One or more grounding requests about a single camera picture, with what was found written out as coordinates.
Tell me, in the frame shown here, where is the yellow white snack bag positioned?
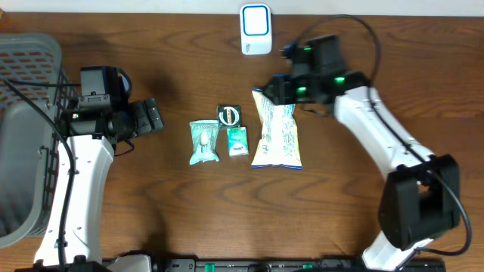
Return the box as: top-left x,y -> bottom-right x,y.
251,88 -> 303,170

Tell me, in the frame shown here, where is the black round logo packet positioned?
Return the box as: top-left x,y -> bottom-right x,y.
217,105 -> 241,129

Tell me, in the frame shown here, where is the light green candy packet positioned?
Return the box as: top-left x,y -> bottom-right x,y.
189,119 -> 219,165

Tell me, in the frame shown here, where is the small teal gum pack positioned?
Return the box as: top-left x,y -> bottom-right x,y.
227,127 -> 249,156

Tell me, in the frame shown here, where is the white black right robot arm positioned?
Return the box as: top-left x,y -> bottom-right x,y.
262,35 -> 461,271

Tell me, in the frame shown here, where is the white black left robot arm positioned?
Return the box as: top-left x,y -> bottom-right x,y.
30,66 -> 164,271

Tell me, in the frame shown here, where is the grey plastic mesh basket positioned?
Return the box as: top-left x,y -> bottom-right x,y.
1,33 -> 76,248

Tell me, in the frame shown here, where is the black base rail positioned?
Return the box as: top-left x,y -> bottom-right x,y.
101,258 -> 447,272

